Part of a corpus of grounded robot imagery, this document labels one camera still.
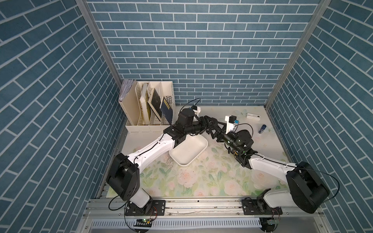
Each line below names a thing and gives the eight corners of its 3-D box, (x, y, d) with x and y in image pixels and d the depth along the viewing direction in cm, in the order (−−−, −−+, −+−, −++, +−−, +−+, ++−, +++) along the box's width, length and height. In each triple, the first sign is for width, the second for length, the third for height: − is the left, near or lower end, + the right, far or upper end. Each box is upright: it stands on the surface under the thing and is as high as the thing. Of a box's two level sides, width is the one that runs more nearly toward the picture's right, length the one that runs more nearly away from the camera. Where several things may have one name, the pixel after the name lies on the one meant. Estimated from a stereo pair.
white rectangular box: (246, 118, 116) (247, 116, 114) (246, 114, 119) (247, 112, 116) (259, 120, 115) (260, 118, 112) (259, 117, 117) (260, 115, 115)
